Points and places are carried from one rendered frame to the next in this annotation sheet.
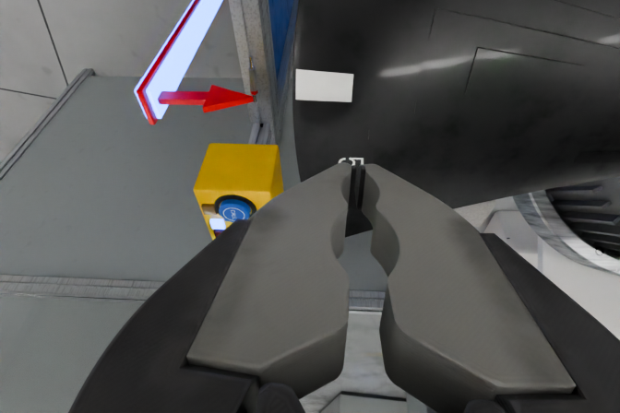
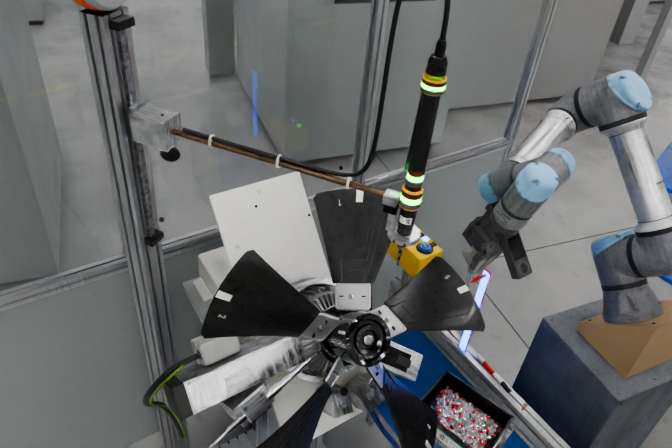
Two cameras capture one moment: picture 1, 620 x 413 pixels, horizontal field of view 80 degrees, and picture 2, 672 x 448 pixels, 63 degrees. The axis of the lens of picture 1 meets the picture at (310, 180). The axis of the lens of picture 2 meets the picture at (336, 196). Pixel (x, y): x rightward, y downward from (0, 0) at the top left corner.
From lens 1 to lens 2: 1.33 m
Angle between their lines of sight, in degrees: 25
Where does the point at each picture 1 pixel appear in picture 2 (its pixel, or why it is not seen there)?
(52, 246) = (455, 179)
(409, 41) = (456, 302)
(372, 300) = not seen: hidden behind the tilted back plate
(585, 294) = (311, 266)
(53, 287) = (450, 161)
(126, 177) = (428, 230)
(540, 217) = not seen: hidden behind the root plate
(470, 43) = (448, 306)
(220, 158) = not seen: hidden behind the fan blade
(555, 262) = (325, 274)
